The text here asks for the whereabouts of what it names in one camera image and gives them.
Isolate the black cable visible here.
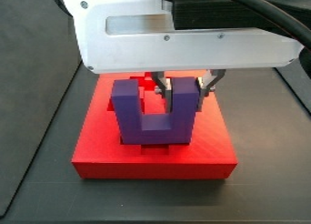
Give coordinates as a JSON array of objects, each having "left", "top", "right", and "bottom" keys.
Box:
[{"left": 221, "top": 0, "right": 311, "bottom": 51}]

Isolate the purple U-shaped block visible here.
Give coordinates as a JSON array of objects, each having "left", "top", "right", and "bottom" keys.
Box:
[{"left": 111, "top": 77, "right": 199, "bottom": 145}]

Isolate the red slotted board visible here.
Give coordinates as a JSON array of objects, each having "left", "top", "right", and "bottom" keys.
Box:
[{"left": 73, "top": 73, "right": 238, "bottom": 179}]

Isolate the black camera box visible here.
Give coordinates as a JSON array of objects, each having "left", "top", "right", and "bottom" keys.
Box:
[{"left": 171, "top": 0, "right": 311, "bottom": 36}]

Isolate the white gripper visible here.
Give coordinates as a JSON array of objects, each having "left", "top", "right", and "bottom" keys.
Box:
[{"left": 63, "top": 0, "right": 304, "bottom": 113}]

